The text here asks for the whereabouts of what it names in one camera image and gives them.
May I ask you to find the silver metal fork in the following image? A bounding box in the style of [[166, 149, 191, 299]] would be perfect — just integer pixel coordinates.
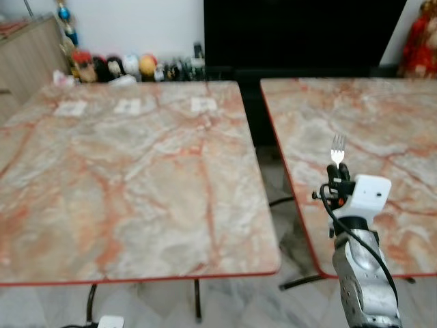
[[330, 134, 347, 168]]

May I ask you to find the red robed figurine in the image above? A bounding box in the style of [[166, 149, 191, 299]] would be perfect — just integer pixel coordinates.
[[399, 0, 437, 78]]

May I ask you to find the black television screen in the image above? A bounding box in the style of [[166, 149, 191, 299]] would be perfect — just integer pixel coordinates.
[[203, 0, 408, 69]]

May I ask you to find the white paper label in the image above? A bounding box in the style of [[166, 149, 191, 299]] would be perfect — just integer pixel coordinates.
[[113, 98, 143, 115], [191, 97, 218, 113]]

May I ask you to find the dark slim bottle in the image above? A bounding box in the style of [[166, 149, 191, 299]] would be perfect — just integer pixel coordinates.
[[194, 42, 205, 69]]

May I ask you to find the large marble red-edged table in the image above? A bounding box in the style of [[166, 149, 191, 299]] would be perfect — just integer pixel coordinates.
[[0, 80, 282, 325]]

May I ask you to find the orange yellow round doll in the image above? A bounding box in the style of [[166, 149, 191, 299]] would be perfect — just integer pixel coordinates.
[[139, 53, 159, 82]]

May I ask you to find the white round doll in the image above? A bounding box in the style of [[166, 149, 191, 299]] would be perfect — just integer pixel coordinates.
[[123, 53, 141, 77]]

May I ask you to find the black hair doll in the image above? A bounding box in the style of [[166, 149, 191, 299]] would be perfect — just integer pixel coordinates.
[[94, 56, 111, 83], [108, 56, 126, 79]]

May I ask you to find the red hat doll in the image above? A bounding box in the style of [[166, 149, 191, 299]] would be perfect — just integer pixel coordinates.
[[71, 49, 98, 84]]

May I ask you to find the blue hanging ornament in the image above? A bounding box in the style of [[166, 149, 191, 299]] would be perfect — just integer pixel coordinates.
[[56, 0, 80, 47]]

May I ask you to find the wooden cabinet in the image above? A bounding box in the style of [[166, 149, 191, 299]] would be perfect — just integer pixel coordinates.
[[0, 16, 70, 122]]

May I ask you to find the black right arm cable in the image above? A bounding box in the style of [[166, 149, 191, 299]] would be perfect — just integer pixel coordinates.
[[320, 183, 401, 310]]

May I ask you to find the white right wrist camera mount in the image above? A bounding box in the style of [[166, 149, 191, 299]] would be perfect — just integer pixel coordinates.
[[339, 175, 393, 221]]

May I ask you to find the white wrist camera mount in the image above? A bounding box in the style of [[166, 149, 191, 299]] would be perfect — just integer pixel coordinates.
[[98, 315, 125, 328], [339, 175, 393, 221]]

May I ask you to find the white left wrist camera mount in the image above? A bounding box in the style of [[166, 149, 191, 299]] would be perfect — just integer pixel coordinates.
[[98, 315, 125, 328]]

